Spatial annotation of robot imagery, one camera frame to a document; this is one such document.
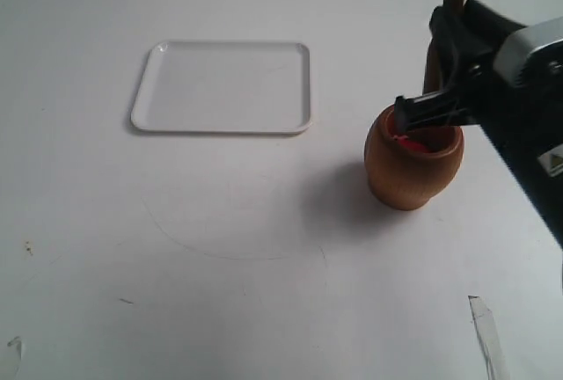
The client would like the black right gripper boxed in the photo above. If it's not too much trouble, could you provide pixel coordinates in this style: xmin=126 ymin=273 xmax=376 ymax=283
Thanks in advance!
xmin=393 ymin=0 xmax=562 ymax=241

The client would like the brown wooden pestle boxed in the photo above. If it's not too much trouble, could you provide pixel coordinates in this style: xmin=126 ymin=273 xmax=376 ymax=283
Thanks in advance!
xmin=422 ymin=0 xmax=479 ymax=91

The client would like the red object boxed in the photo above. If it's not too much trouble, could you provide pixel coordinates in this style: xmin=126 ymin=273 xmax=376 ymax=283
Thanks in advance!
xmin=392 ymin=135 xmax=431 ymax=153

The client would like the brown wooden mortar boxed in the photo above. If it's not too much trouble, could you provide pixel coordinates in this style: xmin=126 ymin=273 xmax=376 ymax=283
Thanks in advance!
xmin=363 ymin=106 xmax=464 ymax=211

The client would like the white rectangular plastic tray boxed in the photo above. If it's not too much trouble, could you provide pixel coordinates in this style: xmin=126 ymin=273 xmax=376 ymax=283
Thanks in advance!
xmin=130 ymin=40 xmax=313 ymax=135

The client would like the clear tape strip right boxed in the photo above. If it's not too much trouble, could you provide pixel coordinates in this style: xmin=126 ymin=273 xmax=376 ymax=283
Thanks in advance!
xmin=468 ymin=296 xmax=510 ymax=380

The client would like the clear tape strip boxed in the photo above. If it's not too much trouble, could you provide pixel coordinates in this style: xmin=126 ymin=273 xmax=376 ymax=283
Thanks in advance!
xmin=468 ymin=296 xmax=510 ymax=380
xmin=1 ymin=336 xmax=25 ymax=380

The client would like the clear tape strip left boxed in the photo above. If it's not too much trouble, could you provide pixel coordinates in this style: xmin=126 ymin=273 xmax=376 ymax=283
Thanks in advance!
xmin=1 ymin=336 xmax=25 ymax=380

